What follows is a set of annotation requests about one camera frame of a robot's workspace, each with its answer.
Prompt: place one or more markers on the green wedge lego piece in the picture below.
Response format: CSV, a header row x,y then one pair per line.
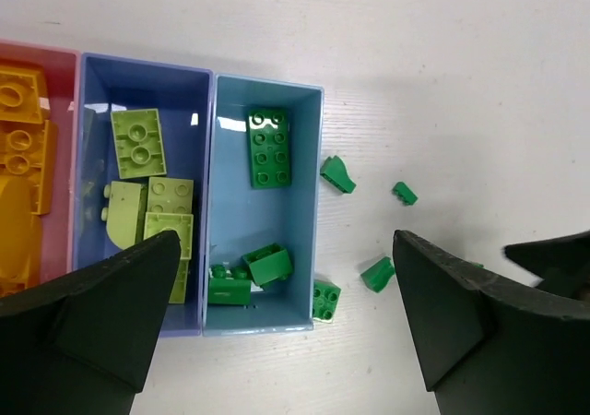
x,y
334,171

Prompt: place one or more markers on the green lego plate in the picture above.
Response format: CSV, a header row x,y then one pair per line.
x,y
268,144

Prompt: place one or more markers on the orange round lego piece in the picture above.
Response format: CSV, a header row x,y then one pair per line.
x,y
24,94

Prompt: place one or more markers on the lime green lego brick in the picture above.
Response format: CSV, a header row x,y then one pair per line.
x,y
182,224

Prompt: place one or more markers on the tiny green lego piece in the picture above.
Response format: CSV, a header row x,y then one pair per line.
x,y
404,194

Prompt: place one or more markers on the green two-by-two lego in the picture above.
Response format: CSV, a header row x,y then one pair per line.
x,y
325,300

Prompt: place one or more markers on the pale green lego piece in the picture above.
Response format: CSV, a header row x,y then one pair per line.
x,y
170,195

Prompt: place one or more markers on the yellow rectangular lego brick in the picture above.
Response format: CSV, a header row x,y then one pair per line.
x,y
28,151

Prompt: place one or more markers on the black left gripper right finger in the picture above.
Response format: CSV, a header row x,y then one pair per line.
x,y
487,344

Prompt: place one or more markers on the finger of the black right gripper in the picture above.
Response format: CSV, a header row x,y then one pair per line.
x,y
562,264

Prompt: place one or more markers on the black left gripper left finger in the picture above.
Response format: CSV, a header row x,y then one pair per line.
x,y
83,343

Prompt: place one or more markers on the small green arch lego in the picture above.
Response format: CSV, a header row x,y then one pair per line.
x,y
377,276

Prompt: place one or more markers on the pale green lego block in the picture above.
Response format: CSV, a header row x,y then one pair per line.
x,y
138,143

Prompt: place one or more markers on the small green lego brick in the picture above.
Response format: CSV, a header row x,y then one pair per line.
x,y
269,263

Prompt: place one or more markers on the pale green sloped lego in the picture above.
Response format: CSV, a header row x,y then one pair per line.
x,y
178,290

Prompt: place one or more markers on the pink plastic bin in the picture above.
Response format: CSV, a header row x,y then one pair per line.
x,y
61,69

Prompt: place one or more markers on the yellow curved lego brick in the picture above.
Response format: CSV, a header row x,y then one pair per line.
x,y
21,238

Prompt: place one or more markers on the lime sloped lego piece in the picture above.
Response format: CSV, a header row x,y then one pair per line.
x,y
125,212

